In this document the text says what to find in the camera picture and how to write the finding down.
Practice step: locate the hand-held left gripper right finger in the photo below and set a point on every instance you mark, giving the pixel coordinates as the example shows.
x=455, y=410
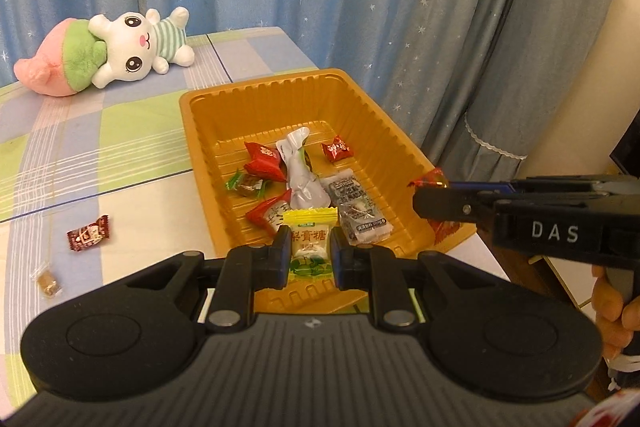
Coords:
x=337, y=262

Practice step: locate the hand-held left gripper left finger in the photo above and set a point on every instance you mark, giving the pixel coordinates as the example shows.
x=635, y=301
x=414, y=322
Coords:
x=282, y=262

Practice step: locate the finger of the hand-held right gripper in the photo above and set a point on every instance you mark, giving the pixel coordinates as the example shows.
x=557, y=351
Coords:
x=480, y=185
x=450, y=204

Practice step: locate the yellow green candy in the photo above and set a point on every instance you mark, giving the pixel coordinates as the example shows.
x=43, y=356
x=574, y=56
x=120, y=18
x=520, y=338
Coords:
x=310, y=247

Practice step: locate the red gold candy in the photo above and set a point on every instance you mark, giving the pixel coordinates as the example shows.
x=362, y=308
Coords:
x=431, y=179

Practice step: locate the white twisted candy wrapper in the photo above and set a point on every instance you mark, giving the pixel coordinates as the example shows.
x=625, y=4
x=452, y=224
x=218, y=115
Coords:
x=300, y=179

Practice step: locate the large red snack packet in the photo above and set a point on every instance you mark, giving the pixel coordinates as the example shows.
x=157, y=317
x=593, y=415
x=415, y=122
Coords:
x=265, y=162

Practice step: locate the small red candy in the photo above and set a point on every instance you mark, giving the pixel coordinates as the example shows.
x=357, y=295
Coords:
x=337, y=151

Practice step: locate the orange plastic tray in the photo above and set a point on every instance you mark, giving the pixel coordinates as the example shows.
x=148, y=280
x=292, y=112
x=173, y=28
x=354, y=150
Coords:
x=350, y=107

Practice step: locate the person's right hand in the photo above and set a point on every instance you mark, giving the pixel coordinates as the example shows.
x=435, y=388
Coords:
x=607, y=312

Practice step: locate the red packet with cream print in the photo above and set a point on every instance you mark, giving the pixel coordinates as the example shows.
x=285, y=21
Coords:
x=270, y=214

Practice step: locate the grey clear snack packet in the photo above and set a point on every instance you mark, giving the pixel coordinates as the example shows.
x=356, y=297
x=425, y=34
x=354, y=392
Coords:
x=357, y=207

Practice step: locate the dark furniture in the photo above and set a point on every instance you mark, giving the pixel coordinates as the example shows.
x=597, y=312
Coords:
x=627, y=152

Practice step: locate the grey-blue lace-trimmed curtain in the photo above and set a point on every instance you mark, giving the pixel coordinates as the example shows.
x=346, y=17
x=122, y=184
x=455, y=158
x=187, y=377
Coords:
x=550, y=32

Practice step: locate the red white patterned clothing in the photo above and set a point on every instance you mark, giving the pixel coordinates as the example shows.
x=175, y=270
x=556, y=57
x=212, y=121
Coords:
x=605, y=412

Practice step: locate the checked pastel tablecloth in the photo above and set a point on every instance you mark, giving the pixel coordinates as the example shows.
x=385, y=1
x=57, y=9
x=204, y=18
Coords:
x=125, y=157

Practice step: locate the brown wrapped candy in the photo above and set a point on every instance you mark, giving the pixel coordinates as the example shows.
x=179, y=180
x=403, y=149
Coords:
x=89, y=234

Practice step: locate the clear-wrapped brown candy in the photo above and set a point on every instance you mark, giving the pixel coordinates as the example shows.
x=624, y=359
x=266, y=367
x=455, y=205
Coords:
x=47, y=282

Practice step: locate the white rabbit plush with peach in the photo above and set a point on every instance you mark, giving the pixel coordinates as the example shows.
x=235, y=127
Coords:
x=130, y=52

